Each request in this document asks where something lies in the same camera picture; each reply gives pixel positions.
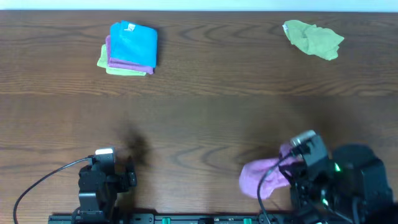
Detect light green folded cloth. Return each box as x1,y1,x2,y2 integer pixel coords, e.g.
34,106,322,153
97,44,146,76

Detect blue folded cloth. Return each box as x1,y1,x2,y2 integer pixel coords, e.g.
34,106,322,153
109,21,158,68

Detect purple folded cloth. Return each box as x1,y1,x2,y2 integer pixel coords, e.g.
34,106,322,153
105,35,154,75

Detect purple microfiber cloth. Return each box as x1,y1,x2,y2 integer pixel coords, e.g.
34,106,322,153
239,142,292,200

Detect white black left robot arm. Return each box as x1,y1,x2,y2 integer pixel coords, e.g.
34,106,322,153
71,153,137,223

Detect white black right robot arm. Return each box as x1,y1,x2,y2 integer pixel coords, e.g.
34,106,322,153
279,131,394,223

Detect crumpled green cloth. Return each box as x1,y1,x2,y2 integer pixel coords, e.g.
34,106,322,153
282,20,345,60

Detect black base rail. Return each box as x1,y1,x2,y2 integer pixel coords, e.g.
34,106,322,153
48,212,296,224

